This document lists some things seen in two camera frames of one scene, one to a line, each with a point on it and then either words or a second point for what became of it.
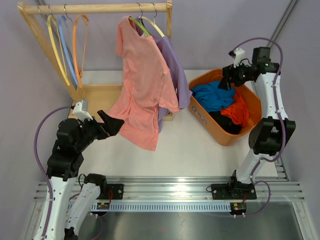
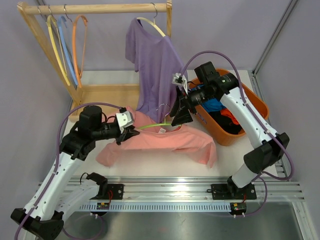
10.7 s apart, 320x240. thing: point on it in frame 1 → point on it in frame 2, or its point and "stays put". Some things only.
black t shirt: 226,122 stays put
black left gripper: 112,127 → 126,133
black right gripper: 228,72 → 183,115
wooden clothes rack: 89,100 stays put
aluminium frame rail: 181,194 stays put
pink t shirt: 147,88 → 149,134
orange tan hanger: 80,75 stays put
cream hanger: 153,21 stays put
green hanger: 139,23 → 164,124
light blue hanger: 60,19 stays put
